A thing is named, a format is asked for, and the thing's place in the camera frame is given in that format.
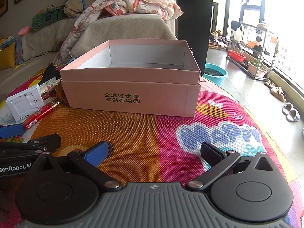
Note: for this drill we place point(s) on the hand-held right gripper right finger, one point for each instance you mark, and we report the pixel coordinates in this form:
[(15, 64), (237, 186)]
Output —
[(211, 153)]

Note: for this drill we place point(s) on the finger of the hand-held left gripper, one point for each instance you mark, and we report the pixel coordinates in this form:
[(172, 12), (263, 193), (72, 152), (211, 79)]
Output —
[(45, 141), (11, 130)]

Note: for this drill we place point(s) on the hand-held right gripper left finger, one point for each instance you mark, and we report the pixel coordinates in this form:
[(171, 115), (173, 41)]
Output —
[(97, 155)]

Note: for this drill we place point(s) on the white battery charger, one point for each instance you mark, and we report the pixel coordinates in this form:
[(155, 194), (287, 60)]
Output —
[(21, 104)]

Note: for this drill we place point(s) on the pink cardboard box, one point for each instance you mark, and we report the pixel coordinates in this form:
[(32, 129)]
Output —
[(133, 92)]

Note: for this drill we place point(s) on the red lighter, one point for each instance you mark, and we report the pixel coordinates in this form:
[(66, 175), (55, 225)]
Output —
[(38, 116)]

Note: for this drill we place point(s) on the colourful play mat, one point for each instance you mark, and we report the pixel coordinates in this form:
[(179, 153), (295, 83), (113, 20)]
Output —
[(166, 135)]

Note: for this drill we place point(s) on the black and white packet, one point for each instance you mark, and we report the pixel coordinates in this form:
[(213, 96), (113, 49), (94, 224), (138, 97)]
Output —
[(48, 83)]

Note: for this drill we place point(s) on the yellow cushion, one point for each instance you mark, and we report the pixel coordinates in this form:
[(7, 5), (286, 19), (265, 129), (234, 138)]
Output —
[(7, 55)]

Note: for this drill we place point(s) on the teal basin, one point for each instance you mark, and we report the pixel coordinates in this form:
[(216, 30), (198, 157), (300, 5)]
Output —
[(215, 74)]

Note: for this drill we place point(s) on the blue patterned cloth strip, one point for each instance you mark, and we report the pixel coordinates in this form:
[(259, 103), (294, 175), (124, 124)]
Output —
[(19, 49)]

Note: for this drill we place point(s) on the white slipper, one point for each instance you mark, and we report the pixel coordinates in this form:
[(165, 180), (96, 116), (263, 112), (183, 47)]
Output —
[(293, 116), (287, 108)]

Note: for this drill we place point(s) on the striped sandal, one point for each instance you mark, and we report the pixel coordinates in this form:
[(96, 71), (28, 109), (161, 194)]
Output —
[(278, 94)]

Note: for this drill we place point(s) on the tan sandal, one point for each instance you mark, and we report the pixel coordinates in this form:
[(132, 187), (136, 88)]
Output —
[(269, 83)]

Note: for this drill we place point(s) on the potted plant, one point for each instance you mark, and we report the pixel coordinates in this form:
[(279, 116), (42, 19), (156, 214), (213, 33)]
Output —
[(257, 70)]

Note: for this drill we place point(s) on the red basin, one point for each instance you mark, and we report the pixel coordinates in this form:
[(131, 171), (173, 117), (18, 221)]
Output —
[(237, 56)]

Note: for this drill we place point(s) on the metal rack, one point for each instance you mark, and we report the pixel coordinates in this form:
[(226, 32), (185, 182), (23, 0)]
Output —
[(262, 52)]

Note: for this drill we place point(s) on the orange basin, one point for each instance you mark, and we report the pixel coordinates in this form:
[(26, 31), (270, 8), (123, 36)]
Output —
[(253, 44)]

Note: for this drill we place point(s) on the green plush toy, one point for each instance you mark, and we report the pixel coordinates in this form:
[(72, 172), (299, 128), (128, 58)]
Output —
[(47, 16)]

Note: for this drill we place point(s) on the beige sofa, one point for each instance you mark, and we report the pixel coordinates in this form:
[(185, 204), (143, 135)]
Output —
[(123, 28)]

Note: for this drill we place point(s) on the beige plush pillow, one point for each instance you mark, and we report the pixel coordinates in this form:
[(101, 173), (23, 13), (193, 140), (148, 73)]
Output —
[(74, 3)]

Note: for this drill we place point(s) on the printed blanket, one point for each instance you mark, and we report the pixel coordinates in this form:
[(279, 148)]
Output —
[(142, 4)]

